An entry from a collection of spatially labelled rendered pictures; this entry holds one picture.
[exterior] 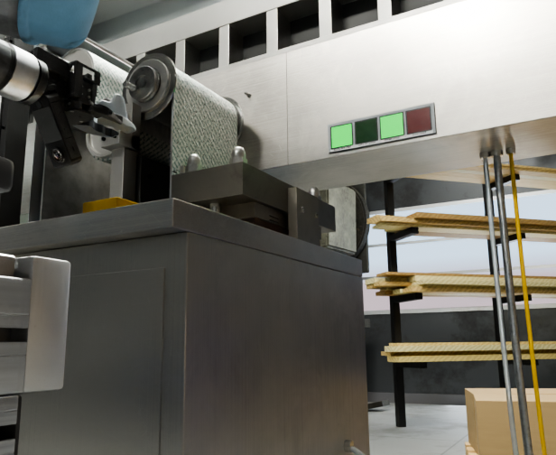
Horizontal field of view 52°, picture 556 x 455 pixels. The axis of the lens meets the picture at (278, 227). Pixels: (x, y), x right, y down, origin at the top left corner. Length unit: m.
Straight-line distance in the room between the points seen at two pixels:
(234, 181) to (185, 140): 0.24
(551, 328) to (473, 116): 6.06
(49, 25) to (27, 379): 0.23
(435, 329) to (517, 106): 6.26
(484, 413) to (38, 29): 2.70
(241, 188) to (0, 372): 0.67
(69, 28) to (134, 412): 0.51
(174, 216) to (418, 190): 7.01
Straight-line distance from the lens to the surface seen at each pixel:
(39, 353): 0.42
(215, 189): 1.03
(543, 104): 1.26
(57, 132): 0.96
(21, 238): 0.95
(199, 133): 1.27
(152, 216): 0.76
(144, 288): 0.79
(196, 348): 0.76
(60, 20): 0.43
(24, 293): 0.41
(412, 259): 7.52
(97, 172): 1.56
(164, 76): 1.24
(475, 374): 7.33
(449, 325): 7.37
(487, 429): 2.95
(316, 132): 1.39
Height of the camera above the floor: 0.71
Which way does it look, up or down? 12 degrees up
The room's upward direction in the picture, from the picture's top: 1 degrees counter-clockwise
